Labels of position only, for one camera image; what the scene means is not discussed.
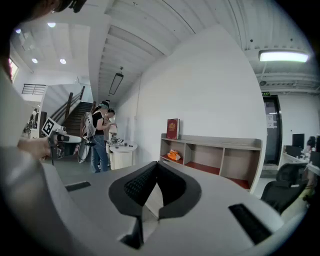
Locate orange snack bag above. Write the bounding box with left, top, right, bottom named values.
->
left=167, top=149, right=182, bottom=161

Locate grey wooden shelf desk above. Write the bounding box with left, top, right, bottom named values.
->
left=159, top=133, right=263, bottom=194

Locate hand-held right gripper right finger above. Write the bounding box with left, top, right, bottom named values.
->
left=156, top=160, right=202, bottom=221

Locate black-framed pendant ceiling light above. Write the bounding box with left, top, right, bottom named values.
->
left=108, top=72, right=125, bottom=96

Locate dark metal railing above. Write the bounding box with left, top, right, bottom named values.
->
left=21, top=83, right=47, bottom=96

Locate person's left forearm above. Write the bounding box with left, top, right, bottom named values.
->
left=16, top=136, right=51, bottom=161

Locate long ceiling light panel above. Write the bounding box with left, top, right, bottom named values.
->
left=258, top=49, right=310, bottom=64

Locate dark wooden staircase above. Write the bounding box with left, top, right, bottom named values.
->
left=49, top=85, right=97, bottom=141

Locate white standing device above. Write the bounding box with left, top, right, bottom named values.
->
left=77, top=139, right=91, bottom=165

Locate black office chair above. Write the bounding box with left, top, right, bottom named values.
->
left=260, top=162, right=309, bottom=215

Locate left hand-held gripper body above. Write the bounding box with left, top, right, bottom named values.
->
left=41, top=117, right=83, bottom=160

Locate dark red hardcover book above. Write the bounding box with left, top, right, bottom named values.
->
left=166, top=118, right=181, bottom=140

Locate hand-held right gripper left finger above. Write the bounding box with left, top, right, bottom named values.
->
left=108, top=161, right=159, bottom=250

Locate round white pedestal table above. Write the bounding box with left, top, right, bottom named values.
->
left=108, top=143, right=139, bottom=171

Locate black door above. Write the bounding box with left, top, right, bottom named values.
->
left=262, top=94, right=284, bottom=166

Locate spare hand-held gripper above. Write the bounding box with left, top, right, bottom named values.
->
left=109, top=136, right=126, bottom=147

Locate person's head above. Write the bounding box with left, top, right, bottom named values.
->
left=14, top=0, right=76, bottom=25

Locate black computer monitor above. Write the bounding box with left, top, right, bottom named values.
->
left=291, top=133, right=306, bottom=149

